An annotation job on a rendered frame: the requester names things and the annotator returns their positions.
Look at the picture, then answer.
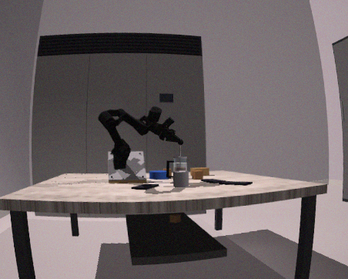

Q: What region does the blue cylinder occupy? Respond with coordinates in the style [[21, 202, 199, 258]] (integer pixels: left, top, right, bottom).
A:
[[149, 171, 168, 180]]

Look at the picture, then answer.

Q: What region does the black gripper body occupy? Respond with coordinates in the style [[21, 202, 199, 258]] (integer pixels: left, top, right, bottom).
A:
[[153, 123, 175, 140]]

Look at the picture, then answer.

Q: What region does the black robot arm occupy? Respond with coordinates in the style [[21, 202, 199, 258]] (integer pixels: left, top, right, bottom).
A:
[[99, 106, 174, 170]]

